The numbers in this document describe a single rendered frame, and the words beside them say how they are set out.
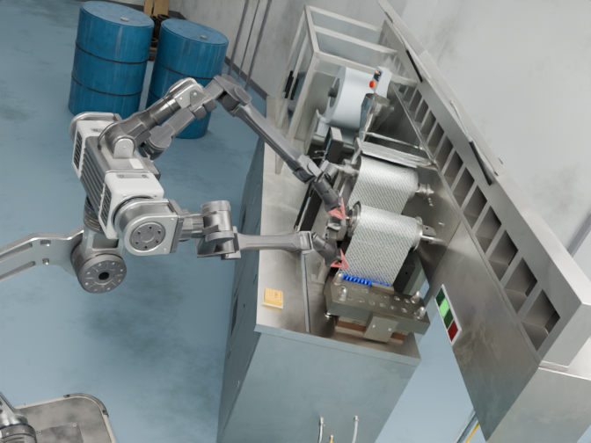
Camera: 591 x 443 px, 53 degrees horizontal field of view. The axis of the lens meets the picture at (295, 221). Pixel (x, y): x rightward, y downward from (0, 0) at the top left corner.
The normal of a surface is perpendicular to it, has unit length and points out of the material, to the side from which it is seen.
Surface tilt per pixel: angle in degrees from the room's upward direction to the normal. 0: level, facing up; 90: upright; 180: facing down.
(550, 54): 90
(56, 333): 0
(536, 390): 90
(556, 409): 90
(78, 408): 0
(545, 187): 90
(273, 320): 0
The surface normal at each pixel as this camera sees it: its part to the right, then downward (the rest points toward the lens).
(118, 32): 0.27, 0.56
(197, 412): 0.30, -0.82
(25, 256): 0.49, 0.57
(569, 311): -0.95, -0.24
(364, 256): 0.02, 0.53
